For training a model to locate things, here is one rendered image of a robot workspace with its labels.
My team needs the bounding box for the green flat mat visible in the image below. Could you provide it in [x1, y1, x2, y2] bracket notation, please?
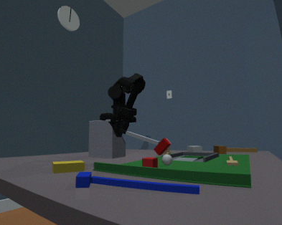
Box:
[121, 154, 252, 188]

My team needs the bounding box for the blue putter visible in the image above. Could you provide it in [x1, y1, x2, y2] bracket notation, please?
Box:
[75, 172, 199, 194]

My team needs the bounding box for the green flat board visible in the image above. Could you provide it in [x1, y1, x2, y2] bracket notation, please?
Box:
[93, 148, 251, 186]

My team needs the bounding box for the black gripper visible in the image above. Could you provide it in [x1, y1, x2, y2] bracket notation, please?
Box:
[100, 102, 136, 137]

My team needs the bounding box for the red cube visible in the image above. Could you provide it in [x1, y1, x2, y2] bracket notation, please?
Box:
[142, 157, 158, 168]

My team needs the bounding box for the grey ball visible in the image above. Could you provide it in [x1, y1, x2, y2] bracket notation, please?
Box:
[162, 154, 172, 165]

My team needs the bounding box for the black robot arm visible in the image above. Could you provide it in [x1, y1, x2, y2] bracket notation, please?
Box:
[108, 73, 146, 118]

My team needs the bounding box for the yellow rectangular block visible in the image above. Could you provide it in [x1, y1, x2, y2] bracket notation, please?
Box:
[52, 161, 85, 173]

